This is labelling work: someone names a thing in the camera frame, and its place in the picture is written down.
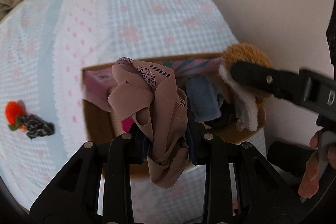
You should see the magenta cloth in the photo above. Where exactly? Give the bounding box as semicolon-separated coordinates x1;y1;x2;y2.
121;117;134;132

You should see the checked floral bed blanket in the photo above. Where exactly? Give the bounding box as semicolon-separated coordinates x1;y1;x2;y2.
1;0;237;209

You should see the black white patterned cloth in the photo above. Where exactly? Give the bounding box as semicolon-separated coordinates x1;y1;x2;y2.
22;114;55;139

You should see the dusty pink fabric mask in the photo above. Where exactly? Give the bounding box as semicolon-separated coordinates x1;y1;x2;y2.
108;57;189;189

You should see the blue grey fluffy sock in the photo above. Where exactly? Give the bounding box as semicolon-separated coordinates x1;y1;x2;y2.
186;75;223;123

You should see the brown cream fluffy sock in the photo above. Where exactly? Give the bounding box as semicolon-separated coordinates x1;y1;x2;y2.
219;43;273;132

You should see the cardboard box pink lining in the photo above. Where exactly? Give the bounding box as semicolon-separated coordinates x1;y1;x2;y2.
81;53;266;180

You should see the person's right hand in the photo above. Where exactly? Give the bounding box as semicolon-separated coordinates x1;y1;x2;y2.
298;144;336;198

